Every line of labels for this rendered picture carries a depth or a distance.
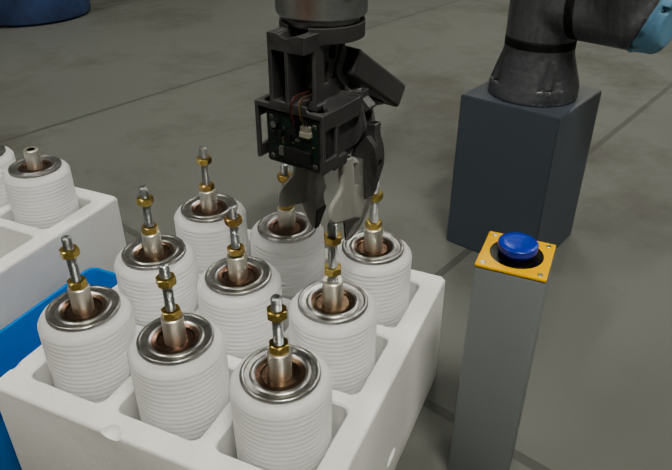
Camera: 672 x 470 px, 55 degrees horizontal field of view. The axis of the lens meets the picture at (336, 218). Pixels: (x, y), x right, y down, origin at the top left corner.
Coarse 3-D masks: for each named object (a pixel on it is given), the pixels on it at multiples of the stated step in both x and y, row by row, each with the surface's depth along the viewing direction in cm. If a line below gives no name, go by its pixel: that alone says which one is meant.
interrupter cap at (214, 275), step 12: (216, 264) 75; (252, 264) 75; (264, 264) 75; (216, 276) 73; (228, 276) 73; (252, 276) 73; (264, 276) 73; (216, 288) 70; (228, 288) 71; (240, 288) 71; (252, 288) 70
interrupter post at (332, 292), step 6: (324, 282) 67; (330, 282) 67; (336, 282) 67; (342, 282) 67; (324, 288) 67; (330, 288) 67; (336, 288) 67; (342, 288) 68; (324, 294) 68; (330, 294) 67; (336, 294) 67; (342, 294) 68; (324, 300) 68; (330, 300) 68; (336, 300) 68; (342, 300) 68; (330, 306) 68; (336, 306) 68
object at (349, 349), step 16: (368, 304) 69; (304, 320) 67; (368, 320) 67; (304, 336) 66; (320, 336) 65; (336, 336) 65; (352, 336) 66; (368, 336) 68; (320, 352) 67; (336, 352) 66; (352, 352) 67; (368, 352) 69; (336, 368) 67; (352, 368) 68; (368, 368) 70; (336, 384) 69; (352, 384) 69
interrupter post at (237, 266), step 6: (228, 258) 71; (234, 258) 71; (240, 258) 71; (246, 258) 72; (228, 264) 72; (234, 264) 71; (240, 264) 71; (246, 264) 72; (228, 270) 72; (234, 270) 71; (240, 270) 72; (246, 270) 72; (234, 276) 72; (240, 276) 72; (246, 276) 73
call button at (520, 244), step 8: (512, 232) 66; (504, 240) 65; (512, 240) 65; (520, 240) 65; (528, 240) 65; (536, 240) 65; (504, 248) 64; (512, 248) 64; (520, 248) 64; (528, 248) 64; (536, 248) 64; (504, 256) 65; (512, 256) 64; (520, 256) 63; (528, 256) 64
